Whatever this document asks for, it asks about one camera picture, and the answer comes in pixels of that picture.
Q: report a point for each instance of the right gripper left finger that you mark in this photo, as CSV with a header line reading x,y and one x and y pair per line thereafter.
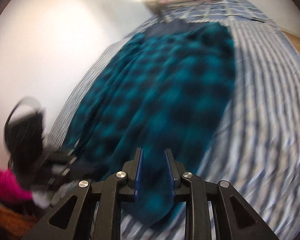
x,y
92,210

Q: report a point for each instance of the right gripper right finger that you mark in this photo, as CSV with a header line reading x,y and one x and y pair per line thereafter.
x,y
213,210

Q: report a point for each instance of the magenta sleeve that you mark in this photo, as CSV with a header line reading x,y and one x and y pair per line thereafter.
x,y
10,190

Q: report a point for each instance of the striped blue bed sheet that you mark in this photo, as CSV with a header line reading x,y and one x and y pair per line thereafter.
x,y
257,146

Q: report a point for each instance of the teal plaid fleece jacket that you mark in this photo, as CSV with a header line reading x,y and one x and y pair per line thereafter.
x,y
166,90

